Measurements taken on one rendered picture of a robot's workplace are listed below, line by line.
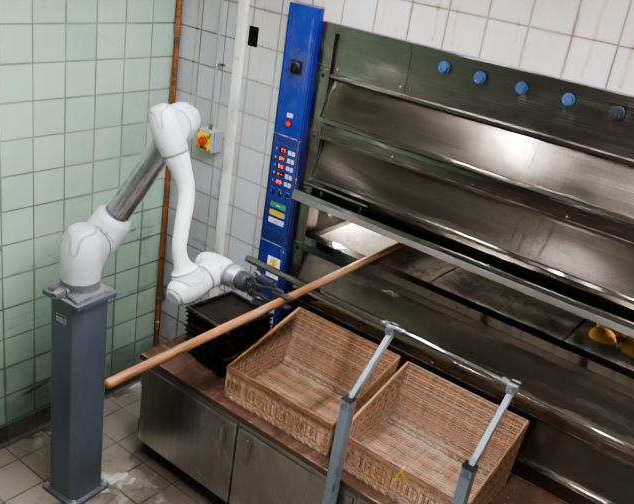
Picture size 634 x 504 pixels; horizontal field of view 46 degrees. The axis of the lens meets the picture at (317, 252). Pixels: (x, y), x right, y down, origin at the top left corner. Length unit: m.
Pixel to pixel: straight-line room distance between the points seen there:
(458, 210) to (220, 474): 1.53
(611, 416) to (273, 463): 1.30
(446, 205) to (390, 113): 0.43
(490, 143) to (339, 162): 0.69
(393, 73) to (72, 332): 1.61
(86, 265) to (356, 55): 1.34
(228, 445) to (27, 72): 1.73
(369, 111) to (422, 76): 0.27
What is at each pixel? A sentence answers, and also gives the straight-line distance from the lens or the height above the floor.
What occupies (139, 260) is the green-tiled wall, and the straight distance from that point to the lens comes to 3.99.
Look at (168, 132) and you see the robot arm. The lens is 2.76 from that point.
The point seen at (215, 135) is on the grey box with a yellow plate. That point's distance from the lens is 3.56.
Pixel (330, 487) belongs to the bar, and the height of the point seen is 0.57.
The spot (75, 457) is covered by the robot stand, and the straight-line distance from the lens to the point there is 3.46.
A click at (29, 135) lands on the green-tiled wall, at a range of 3.36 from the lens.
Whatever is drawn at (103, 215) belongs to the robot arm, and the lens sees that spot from 3.13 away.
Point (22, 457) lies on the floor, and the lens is 3.89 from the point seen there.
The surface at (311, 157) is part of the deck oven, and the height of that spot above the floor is 1.54.
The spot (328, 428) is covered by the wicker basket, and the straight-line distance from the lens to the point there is 2.96.
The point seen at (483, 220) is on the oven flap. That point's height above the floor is 1.54.
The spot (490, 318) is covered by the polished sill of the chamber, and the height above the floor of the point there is 1.17.
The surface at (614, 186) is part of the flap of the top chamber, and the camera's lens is 2.70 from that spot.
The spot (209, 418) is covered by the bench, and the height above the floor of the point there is 0.47.
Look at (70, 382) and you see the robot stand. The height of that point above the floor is 0.64.
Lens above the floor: 2.46
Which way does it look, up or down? 23 degrees down
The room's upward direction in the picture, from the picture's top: 9 degrees clockwise
